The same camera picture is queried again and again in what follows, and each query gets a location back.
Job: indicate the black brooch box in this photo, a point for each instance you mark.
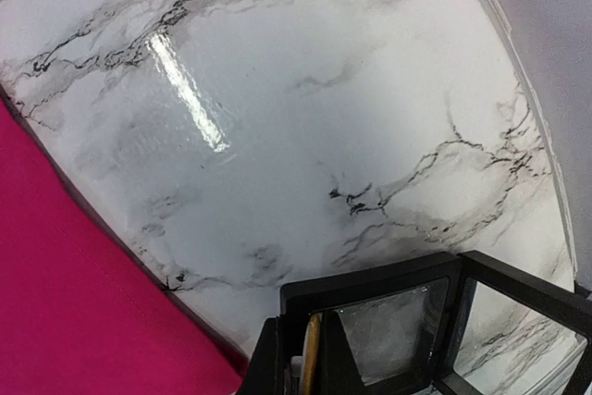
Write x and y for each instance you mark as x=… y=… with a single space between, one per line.
x=450 y=281

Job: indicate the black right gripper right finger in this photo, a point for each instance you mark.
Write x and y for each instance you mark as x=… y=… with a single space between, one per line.
x=336 y=370

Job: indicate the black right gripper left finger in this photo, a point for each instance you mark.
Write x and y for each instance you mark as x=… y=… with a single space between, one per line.
x=269 y=371

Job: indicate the magenta t-shirt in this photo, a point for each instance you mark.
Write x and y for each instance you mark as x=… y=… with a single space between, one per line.
x=77 y=316

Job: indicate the gold brooch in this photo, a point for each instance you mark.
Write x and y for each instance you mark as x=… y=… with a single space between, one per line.
x=310 y=351

